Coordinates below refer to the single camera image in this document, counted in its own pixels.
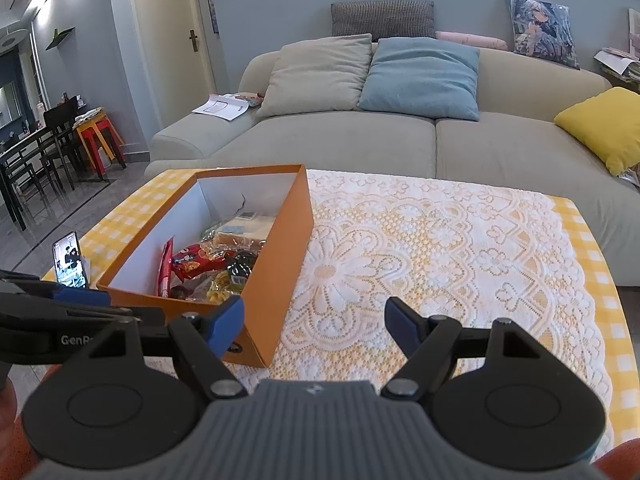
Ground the pink blanket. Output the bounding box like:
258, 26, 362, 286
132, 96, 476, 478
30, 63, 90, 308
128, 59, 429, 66
436, 30, 509, 51

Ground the wall shelf with plant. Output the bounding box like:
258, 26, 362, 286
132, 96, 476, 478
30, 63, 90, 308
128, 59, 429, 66
46, 27, 75, 51

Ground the smartphone on stand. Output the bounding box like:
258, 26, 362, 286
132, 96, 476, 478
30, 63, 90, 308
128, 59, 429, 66
52, 232, 89, 288

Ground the orange cardboard box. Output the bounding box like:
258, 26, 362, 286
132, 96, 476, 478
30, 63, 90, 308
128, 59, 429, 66
89, 165, 314, 367

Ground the open magazine on sofa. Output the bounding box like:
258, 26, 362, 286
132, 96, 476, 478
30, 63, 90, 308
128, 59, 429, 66
193, 92, 264, 122

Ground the red white packet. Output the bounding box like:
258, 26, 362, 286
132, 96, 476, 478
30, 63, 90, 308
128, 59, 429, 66
156, 238, 174, 298

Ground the black snack packet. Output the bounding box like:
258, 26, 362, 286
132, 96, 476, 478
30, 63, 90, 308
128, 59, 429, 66
227, 252, 258, 288

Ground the anime print cushion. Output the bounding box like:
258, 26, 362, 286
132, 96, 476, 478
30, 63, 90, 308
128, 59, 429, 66
506, 0, 580, 70

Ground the pile of books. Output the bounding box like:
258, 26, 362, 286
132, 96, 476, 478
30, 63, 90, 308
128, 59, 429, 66
593, 8, 640, 92

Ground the dark grey knit cushion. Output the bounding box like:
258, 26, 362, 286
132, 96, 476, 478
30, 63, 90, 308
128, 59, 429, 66
330, 0, 436, 41

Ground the grey sofa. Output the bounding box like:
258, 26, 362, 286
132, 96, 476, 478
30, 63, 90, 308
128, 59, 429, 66
145, 49, 639, 287

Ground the red snack bag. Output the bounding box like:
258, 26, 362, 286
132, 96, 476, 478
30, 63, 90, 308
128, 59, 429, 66
171, 242, 238, 282

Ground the beige door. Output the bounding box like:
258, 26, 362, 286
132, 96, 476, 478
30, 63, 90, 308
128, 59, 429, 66
132, 0, 215, 128

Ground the beige cushion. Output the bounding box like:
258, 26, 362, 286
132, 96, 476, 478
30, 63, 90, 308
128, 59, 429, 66
257, 34, 373, 119

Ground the yellow cushion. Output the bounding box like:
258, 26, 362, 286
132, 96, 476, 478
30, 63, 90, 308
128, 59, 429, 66
554, 87, 640, 177

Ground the black dining table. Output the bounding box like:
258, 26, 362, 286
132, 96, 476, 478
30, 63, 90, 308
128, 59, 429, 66
1, 127, 64, 231

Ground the black dining chair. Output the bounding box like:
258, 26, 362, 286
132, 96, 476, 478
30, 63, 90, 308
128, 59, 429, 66
40, 96, 86, 190

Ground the yellow pasta snack bag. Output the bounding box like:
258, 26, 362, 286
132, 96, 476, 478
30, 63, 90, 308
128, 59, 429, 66
188, 270, 244, 306

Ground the clear bag of crackers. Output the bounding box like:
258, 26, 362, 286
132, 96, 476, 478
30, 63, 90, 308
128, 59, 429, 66
201, 212, 276, 252

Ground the blue cushion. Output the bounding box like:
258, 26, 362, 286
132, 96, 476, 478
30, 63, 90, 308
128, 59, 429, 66
358, 37, 480, 122

